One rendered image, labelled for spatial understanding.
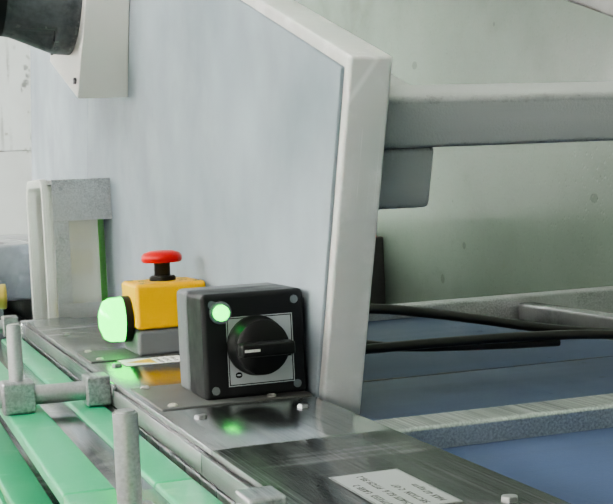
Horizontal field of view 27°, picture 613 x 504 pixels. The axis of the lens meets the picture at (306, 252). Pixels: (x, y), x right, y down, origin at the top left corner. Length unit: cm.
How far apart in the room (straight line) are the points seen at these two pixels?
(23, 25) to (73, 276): 35
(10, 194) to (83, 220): 357
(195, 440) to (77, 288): 91
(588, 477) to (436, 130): 31
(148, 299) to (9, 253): 131
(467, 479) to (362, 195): 29
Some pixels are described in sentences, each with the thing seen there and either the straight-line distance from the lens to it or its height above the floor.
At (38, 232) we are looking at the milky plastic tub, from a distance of 185.
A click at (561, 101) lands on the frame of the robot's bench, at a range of 99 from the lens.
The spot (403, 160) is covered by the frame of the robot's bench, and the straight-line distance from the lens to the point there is 95.
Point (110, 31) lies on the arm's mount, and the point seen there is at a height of 77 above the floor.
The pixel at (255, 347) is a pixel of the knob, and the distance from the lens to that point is 91.
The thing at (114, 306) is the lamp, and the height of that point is 84.
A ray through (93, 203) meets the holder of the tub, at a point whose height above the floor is 77.
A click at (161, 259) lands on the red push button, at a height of 79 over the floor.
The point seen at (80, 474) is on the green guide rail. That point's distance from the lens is 81.
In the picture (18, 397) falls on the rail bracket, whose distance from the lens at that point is 105.
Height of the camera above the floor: 107
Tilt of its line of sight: 19 degrees down
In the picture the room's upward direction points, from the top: 94 degrees counter-clockwise
